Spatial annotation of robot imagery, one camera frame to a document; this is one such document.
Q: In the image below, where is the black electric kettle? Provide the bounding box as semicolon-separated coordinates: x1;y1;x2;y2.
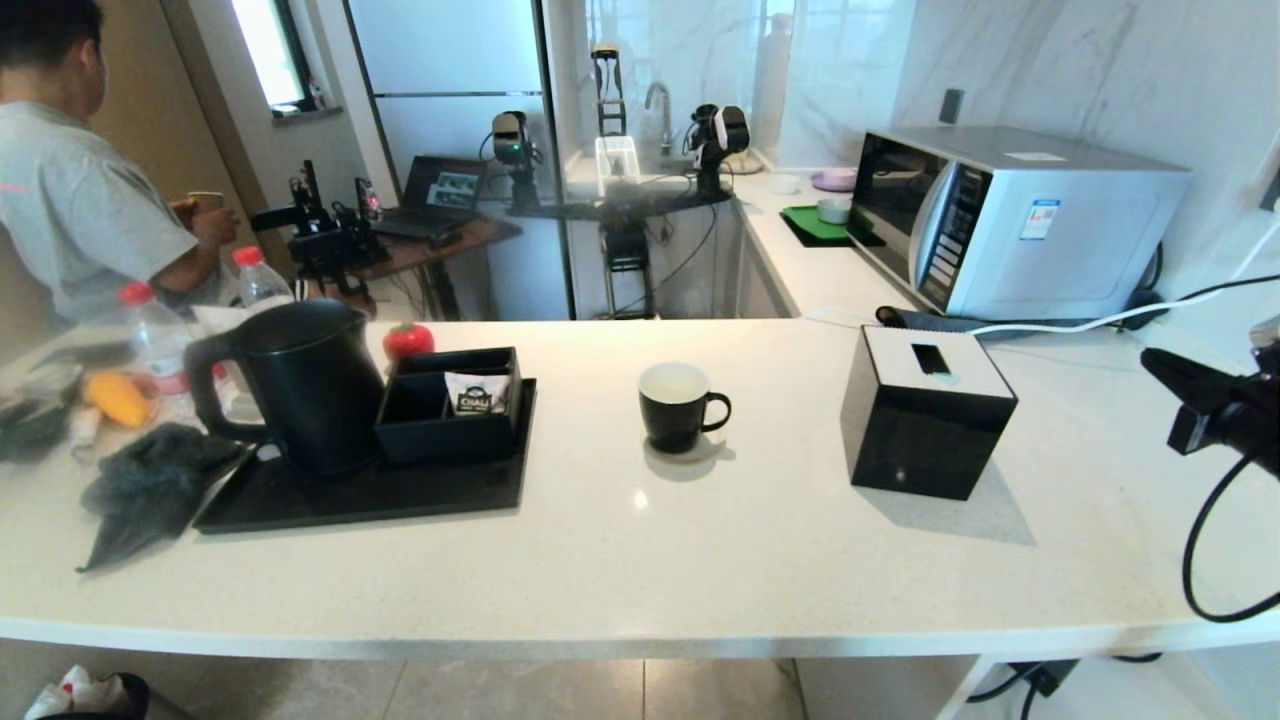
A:
183;298;386;479

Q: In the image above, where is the white tea bag packet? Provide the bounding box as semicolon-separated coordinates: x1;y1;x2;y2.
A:
445;372;512;416

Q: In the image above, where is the black tea organizer box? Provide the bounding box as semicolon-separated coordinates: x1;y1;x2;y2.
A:
375;347;526;465

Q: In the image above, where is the silver microwave oven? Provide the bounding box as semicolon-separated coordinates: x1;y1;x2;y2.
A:
848;126;1191;323

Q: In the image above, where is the black tissue box white lid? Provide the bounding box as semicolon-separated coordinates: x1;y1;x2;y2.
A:
838;325;1019;501

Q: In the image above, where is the grey power adapter brick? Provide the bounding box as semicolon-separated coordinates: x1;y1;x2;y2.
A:
1005;660;1079;698

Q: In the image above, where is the green and black tray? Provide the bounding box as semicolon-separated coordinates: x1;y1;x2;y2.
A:
779;205;886;249

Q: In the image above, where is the black mug white inside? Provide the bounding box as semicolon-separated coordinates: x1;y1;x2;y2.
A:
638;361;733;454

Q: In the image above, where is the chrome kitchen faucet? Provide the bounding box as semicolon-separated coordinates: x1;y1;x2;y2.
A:
643;83;676;161

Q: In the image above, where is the black teleoperation rig stand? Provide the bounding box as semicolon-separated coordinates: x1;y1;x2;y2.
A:
505;45;736;321

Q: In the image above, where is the white translucent basket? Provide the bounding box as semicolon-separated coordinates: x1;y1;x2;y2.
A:
594;137;641;199

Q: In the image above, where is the brown wooden desk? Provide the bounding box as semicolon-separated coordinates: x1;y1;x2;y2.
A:
350;215;523;321

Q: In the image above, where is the black laptop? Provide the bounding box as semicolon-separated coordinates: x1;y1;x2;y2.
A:
372;156;489;241

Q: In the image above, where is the red tomato shaped toy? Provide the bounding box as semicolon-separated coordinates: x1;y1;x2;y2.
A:
383;322;436;360

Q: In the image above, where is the black rectangular serving tray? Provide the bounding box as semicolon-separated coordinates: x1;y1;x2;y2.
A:
192;378;538;534

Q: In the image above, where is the white refrigerator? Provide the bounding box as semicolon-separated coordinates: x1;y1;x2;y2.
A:
343;0;576;321

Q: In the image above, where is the clear water bottle red cap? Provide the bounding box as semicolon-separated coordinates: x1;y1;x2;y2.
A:
118;282;201;396
232;245;297;309

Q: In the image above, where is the translucent white plastic cup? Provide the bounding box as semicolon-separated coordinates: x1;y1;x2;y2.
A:
192;303;251;336

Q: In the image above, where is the dark grey cloth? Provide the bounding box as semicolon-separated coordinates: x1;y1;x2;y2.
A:
78;422;246;573

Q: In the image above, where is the black trash bin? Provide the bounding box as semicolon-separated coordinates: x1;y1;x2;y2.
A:
22;672;151;720

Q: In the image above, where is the person in grey shirt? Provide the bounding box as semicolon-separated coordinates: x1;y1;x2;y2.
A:
0;0;243;326

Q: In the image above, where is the white crumpled paper trash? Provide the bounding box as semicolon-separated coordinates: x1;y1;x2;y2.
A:
25;665;126;720

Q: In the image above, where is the black power cable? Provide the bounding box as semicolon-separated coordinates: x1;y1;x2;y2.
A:
1120;272;1280;321

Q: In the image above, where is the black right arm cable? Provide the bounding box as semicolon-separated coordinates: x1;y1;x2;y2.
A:
1181;452;1280;624

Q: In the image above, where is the white power cable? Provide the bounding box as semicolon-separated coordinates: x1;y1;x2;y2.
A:
965;215;1280;338

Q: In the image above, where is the black adapter cable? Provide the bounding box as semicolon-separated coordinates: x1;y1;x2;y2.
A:
965;650;1166;720

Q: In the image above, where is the window with dark frame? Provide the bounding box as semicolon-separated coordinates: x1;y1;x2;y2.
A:
228;0;321;119

